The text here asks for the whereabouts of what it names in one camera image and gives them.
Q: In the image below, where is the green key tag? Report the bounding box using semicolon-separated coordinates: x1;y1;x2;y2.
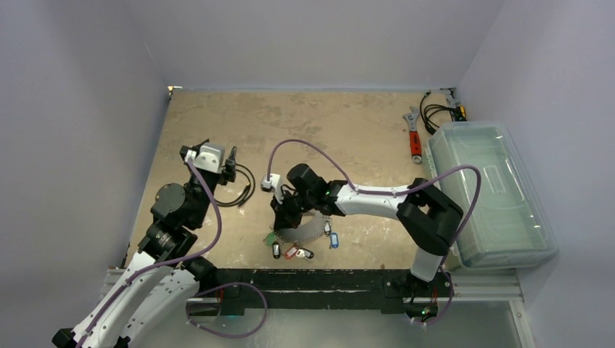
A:
263;232;277;247

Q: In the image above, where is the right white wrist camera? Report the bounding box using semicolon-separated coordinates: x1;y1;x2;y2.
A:
260;173;284;203

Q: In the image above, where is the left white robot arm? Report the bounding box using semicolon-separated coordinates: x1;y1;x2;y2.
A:
51;141;237;347

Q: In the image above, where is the black cable bundle in corner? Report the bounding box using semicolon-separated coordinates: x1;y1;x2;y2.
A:
419;91;468;134

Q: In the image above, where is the red handled adjustable wrench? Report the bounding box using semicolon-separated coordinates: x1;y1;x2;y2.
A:
403;107;422;164

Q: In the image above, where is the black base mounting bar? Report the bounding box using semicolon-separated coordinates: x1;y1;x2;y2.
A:
209;268;453;316

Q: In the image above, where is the metal key organizer ring plate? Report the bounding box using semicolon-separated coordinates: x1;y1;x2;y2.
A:
269;212;333;259

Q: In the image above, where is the clear plastic storage bin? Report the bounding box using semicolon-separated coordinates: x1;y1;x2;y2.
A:
424;121;558;270

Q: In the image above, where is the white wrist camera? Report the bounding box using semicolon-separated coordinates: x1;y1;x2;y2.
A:
260;173;284;203
183;142;226;174

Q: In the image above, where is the key with black tag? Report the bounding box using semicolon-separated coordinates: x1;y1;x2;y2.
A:
271;241;281;260

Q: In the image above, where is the black tag on ring plate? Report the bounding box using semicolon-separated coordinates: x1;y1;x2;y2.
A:
295;248;315;260

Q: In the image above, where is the coiled black usb cable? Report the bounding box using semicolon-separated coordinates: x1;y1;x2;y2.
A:
211;163;257;208

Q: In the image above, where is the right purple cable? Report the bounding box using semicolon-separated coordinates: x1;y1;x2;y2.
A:
267;139;482;328

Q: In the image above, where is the red key tag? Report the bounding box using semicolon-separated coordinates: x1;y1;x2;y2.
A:
284;246;298;260

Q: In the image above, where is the aluminium frame rail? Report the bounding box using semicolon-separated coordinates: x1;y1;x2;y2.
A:
76;268;535;347

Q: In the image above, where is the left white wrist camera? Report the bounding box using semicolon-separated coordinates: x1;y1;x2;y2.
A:
183;142;226;174

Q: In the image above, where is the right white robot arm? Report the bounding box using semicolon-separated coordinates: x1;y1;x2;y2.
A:
260;163;463;295

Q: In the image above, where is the blue key tag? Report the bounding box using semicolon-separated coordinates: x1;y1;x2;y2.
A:
329;233;339;249

